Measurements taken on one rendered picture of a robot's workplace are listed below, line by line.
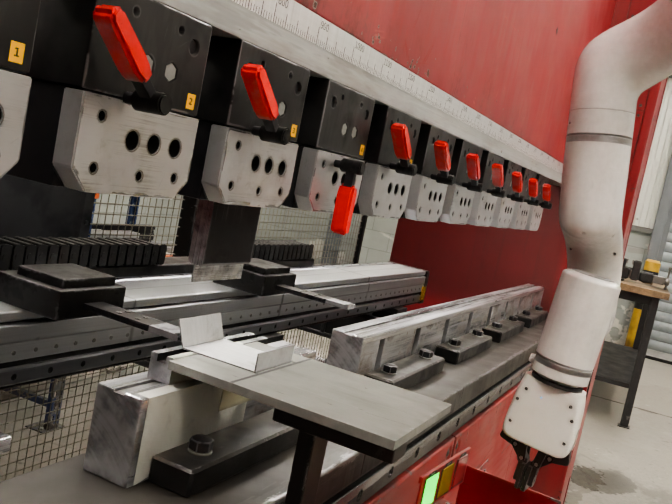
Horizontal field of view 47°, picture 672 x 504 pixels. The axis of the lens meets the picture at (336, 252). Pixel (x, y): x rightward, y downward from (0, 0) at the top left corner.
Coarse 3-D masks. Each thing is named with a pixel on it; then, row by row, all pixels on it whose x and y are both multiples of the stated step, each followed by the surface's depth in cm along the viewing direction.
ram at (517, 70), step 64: (192, 0) 68; (320, 0) 88; (384, 0) 103; (448, 0) 124; (512, 0) 157; (576, 0) 212; (320, 64) 91; (448, 64) 131; (512, 64) 168; (448, 128) 139; (512, 128) 181
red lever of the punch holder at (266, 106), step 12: (252, 72) 73; (264, 72) 74; (252, 84) 74; (264, 84) 74; (252, 96) 75; (264, 96) 75; (264, 108) 76; (276, 108) 77; (264, 120) 78; (276, 120) 78; (252, 132) 81; (264, 132) 79; (276, 132) 79; (288, 132) 79
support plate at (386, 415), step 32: (224, 384) 78; (256, 384) 79; (288, 384) 81; (320, 384) 84; (352, 384) 86; (384, 384) 89; (320, 416) 74; (352, 416) 75; (384, 416) 77; (416, 416) 79
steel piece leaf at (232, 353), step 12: (192, 348) 87; (204, 348) 88; (216, 348) 89; (228, 348) 90; (240, 348) 92; (252, 348) 93; (288, 348) 89; (228, 360) 85; (240, 360) 86; (252, 360) 87; (264, 360) 84; (276, 360) 87; (288, 360) 90
